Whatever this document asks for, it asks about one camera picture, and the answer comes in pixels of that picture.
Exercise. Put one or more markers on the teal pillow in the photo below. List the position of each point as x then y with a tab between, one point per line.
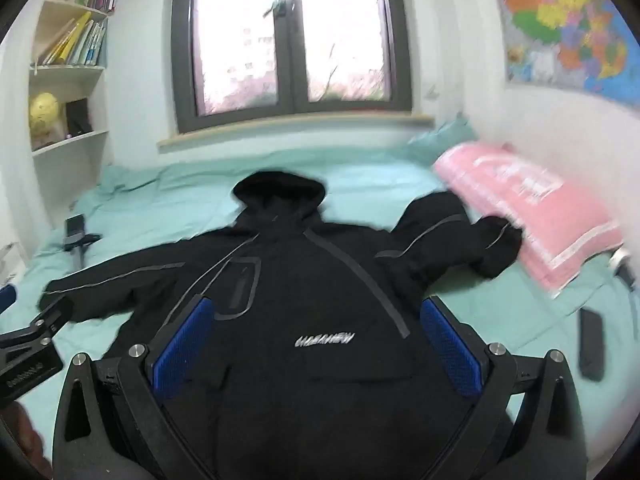
450	137

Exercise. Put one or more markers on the white corner bookshelf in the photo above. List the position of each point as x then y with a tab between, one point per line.
75	77

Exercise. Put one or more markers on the dark framed window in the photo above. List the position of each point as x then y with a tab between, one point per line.
292	35

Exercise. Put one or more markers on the teal bed sheet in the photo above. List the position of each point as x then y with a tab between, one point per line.
175	200

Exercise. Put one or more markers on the black picture frame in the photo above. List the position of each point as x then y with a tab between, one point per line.
78	117

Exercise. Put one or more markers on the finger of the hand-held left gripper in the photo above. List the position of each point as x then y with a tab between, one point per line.
47	317
7	300

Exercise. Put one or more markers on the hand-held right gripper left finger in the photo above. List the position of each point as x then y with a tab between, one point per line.
182	345

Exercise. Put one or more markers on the yellow plush toy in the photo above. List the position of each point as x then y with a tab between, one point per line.
44	112

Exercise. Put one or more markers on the pink cloth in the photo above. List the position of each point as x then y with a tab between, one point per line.
525	210

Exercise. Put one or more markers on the black tripod stand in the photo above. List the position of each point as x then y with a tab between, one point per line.
77	232

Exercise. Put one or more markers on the colourful wall map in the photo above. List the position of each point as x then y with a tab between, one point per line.
570	25

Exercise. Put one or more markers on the wooden window sill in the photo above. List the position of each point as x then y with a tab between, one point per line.
295	132

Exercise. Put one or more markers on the person's left hand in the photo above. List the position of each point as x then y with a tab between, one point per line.
27	440

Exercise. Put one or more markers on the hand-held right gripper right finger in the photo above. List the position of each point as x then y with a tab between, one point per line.
450	350

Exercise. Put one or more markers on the white and black small object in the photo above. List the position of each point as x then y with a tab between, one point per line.
622	265

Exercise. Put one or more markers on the black hooded jacket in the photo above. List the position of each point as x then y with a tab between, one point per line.
320	285

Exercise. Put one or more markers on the black phone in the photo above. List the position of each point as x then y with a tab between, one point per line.
592	345

